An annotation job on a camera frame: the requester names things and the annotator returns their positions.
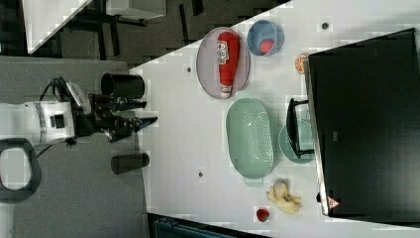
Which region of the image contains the large black cylinder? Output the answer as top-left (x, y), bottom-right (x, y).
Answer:
top-left (101, 73), bottom-right (146, 99)

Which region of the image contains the green mug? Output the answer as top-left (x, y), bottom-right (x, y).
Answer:
top-left (278, 120), bottom-right (315, 164)

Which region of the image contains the peeled banana toy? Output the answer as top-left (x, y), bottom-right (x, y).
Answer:
top-left (265, 179), bottom-right (301, 214)

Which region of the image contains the small black cylinder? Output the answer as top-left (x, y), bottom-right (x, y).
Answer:
top-left (111, 153), bottom-right (150, 175)

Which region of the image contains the green oval plastic strainer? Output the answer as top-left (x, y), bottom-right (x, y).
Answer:
top-left (226, 98), bottom-right (274, 187)

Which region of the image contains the red strawberry toy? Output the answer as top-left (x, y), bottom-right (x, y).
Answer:
top-left (256, 208), bottom-right (269, 222)

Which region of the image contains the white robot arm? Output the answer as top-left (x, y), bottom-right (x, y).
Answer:
top-left (1, 77), bottom-right (158, 147)

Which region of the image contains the black toaster oven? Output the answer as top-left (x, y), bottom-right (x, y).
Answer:
top-left (286, 29), bottom-right (420, 227)

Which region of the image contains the orange slice toy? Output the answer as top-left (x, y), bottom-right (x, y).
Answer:
top-left (294, 54), bottom-right (308, 74)

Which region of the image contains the red strawberry in bowl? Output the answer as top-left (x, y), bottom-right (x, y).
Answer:
top-left (260, 40), bottom-right (274, 56)

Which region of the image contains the pink oval plate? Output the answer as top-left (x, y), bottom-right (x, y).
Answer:
top-left (196, 27), bottom-right (250, 99)

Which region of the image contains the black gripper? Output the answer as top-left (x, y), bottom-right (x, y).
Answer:
top-left (70, 83), bottom-right (158, 143)

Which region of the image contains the red ketchup bottle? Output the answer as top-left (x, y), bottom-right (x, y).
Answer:
top-left (216, 32), bottom-right (241, 98)

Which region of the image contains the blue bowl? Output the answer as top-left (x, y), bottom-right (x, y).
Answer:
top-left (247, 20), bottom-right (284, 57)

